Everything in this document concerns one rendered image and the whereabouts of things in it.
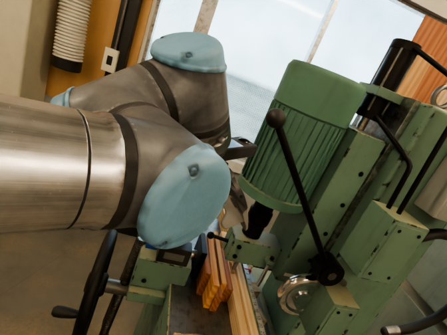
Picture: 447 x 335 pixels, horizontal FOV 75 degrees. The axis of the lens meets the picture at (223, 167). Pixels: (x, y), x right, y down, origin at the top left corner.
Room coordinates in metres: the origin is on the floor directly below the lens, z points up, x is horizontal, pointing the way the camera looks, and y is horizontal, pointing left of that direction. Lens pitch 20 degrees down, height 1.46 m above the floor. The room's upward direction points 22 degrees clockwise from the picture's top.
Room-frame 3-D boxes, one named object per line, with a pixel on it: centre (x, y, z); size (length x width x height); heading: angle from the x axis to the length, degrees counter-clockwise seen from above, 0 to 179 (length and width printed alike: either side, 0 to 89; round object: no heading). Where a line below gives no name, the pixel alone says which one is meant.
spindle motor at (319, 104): (0.68, -0.13, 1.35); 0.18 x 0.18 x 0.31
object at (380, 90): (0.71, -0.27, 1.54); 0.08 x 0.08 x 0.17; 15
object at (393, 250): (0.59, -0.38, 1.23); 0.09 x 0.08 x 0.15; 105
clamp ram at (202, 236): (0.67, 0.00, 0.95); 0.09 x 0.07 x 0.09; 15
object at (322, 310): (0.57, -0.35, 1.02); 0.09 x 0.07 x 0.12; 15
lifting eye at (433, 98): (0.75, -0.41, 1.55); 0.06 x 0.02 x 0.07; 105
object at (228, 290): (0.68, -0.11, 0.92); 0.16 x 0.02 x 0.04; 15
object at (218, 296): (0.68, -0.08, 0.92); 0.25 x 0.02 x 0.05; 15
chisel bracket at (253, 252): (0.68, -0.15, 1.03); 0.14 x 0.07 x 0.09; 105
